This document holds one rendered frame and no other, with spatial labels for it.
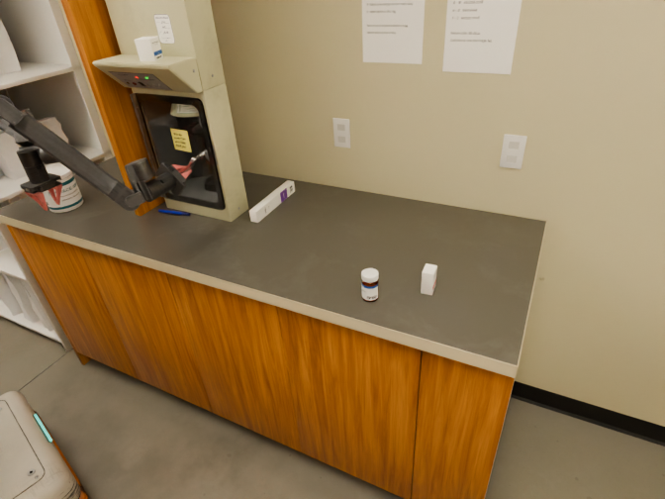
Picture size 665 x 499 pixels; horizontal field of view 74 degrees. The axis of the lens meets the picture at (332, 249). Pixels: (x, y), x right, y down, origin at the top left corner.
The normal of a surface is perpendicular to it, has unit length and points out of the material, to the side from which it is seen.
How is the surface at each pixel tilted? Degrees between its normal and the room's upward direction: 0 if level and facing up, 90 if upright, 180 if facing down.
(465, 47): 90
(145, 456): 0
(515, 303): 0
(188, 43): 90
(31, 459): 0
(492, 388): 90
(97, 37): 90
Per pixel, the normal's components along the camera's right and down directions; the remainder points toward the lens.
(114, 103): 0.89, 0.20
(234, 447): -0.06, -0.83
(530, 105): -0.44, 0.52
